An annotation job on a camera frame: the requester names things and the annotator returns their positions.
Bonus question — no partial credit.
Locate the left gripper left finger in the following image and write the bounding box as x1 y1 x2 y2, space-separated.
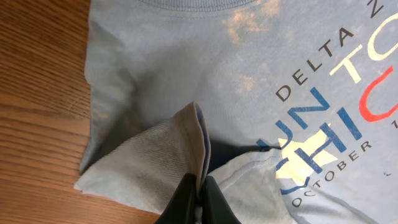
155 173 197 224

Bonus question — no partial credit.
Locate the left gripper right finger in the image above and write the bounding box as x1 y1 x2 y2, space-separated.
201 175 241 224

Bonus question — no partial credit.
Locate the light blue printed t-shirt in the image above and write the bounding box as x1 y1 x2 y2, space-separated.
75 0 397 223

